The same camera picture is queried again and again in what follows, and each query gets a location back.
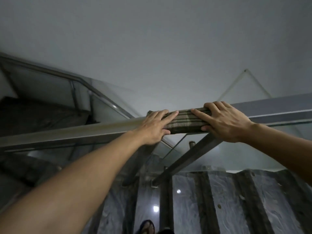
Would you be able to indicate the person's sandalled foot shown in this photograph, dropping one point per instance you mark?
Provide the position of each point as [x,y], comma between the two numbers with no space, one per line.
[147,227]

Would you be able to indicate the person's left forearm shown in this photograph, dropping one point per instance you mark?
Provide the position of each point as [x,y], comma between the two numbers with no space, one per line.
[80,182]

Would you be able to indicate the person's right hand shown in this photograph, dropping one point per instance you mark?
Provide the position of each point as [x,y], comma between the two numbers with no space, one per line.
[226,124]

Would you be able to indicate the dark stone staircase steps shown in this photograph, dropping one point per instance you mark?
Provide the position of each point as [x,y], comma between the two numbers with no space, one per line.
[41,114]

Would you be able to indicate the steel stair handrail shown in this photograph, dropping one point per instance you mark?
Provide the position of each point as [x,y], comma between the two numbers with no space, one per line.
[73,132]
[61,75]

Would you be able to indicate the person's right forearm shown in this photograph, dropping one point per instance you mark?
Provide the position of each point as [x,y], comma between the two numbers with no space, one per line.
[282,148]

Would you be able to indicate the marble staircase steps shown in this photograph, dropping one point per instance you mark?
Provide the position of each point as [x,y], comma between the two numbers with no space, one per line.
[219,204]

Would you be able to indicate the person's left hand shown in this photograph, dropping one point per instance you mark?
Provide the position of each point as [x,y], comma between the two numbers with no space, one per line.
[151,130]

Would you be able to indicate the person's right thumb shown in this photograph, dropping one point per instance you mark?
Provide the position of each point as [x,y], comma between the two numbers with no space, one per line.
[206,128]

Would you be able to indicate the person's left thumb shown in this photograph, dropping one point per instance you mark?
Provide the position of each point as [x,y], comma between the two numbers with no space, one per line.
[164,132]

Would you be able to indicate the steel baluster post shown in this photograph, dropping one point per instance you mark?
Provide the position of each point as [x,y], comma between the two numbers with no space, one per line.
[185,158]

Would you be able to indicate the person's right middle finger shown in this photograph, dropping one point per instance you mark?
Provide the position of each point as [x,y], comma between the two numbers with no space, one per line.
[210,108]

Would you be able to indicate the glass railing panel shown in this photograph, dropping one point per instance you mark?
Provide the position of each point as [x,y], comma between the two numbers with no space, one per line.
[48,90]
[243,155]

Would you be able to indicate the striped brown cloth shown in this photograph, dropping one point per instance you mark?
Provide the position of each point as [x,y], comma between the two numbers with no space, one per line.
[185,121]

